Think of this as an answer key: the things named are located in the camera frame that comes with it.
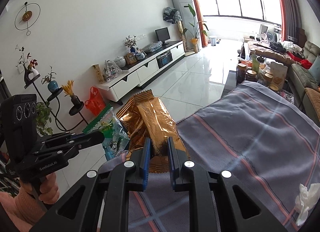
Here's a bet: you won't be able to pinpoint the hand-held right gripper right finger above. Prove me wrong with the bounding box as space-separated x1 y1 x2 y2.
168 137 288 232

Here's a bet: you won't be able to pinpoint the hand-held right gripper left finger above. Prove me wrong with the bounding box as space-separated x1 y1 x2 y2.
29 137 152 232

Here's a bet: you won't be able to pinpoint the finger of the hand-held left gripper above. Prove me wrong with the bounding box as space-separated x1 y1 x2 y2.
40 132 94 145
34 133 105 163

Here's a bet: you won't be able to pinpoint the green snack packet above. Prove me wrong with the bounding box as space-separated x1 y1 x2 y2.
82 104 130 161

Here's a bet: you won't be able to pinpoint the long gold foil wrapper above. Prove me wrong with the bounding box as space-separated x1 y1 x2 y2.
136 96 192 174

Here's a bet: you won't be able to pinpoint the white tissue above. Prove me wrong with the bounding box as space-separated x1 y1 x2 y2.
294 183 320 226

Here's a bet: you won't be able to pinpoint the person's left forearm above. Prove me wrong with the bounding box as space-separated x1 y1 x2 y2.
0 184 49 226

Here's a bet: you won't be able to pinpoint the person's left hand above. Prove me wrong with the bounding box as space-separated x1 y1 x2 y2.
19 171 60 204

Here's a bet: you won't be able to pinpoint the green trailing plant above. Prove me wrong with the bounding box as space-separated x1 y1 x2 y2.
35 102 54 136

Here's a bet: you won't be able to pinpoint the black tiered plant stand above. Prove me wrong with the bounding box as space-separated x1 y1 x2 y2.
24 74 90 137

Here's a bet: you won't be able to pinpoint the orange plastic bag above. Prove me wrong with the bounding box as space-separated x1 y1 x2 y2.
84 86 107 116

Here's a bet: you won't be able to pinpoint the black vase yellow flowers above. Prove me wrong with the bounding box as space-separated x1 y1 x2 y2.
61 80 82 106

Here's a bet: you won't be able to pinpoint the blue vase green plant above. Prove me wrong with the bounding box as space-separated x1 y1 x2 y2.
41 66 59 93

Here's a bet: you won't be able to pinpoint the white vase red flowers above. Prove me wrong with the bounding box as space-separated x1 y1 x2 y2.
15 45 40 82

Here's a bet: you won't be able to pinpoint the gold cylinder tube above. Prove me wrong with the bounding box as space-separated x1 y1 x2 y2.
92 64 105 84

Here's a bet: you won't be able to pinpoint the glass ship ornament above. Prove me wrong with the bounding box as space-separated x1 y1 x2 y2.
104 60 122 82

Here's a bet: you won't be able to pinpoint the grey plaid tablecloth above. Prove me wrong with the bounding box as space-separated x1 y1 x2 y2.
100 80 320 232

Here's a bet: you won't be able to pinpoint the white black-topped TV cabinet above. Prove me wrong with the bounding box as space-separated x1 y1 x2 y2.
96 40 186 102

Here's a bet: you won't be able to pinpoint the blue vase with twigs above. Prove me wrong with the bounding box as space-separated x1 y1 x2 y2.
124 35 138 53

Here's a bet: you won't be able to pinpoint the dark glass coffee table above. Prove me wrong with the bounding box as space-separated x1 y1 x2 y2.
223 54 297 105

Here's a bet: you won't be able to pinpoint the black glass-door appliance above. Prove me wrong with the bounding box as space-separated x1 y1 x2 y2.
156 51 173 69

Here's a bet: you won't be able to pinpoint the clear plastic bag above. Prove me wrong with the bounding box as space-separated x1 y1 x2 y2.
142 41 162 53

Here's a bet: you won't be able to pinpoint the group of wooden-lid jars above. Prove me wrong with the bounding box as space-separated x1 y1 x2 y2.
236 62 282 93

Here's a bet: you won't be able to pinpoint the black monitor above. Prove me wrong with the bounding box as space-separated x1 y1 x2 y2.
155 27 171 46

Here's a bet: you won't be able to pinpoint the tall plant yellow pot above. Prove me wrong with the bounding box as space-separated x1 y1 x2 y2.
182 4 209 53

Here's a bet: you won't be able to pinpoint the green standing pouch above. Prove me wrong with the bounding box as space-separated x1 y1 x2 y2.
251 55 260 72

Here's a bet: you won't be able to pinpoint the brown paper bag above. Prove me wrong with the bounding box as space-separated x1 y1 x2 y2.
269 61 289 90

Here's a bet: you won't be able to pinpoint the cloth-covered standing fan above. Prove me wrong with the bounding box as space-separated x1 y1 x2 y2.
162 7 186 54

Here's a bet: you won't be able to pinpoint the brown sofa seat cover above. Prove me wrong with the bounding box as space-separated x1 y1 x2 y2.
304 87 320 120

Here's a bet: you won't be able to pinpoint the white standing air conditioner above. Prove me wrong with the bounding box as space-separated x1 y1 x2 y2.
171 0 200 52

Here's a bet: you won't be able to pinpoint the green sofa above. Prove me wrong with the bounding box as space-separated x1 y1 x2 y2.
287 40 320 120

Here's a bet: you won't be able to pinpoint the black bag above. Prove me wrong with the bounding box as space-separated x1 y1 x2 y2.
269 42 287 53

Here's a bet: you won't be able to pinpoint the orange grey curtain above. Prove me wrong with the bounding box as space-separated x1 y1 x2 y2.
176 0 208 47
275 0 299 42

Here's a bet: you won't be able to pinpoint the white office chair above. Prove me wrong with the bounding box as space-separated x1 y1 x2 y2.
256 24 268 42

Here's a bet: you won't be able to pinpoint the red flat box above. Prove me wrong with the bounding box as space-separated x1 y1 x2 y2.
286 51 303 60

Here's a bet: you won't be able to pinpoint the red cloth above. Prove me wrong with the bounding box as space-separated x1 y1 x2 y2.
299 59 313 70

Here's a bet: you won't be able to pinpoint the white clothes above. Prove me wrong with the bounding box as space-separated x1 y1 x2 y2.
281 40 304 49

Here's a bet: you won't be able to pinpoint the blue-grey cushion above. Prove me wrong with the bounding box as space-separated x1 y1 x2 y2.
309 55 320 85

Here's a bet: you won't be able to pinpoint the dark wooden cabinet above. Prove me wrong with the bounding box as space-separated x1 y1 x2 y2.
296 27 307 44

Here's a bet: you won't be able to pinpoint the round wire wall clock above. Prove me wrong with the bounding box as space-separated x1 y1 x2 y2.
14 2 41 36

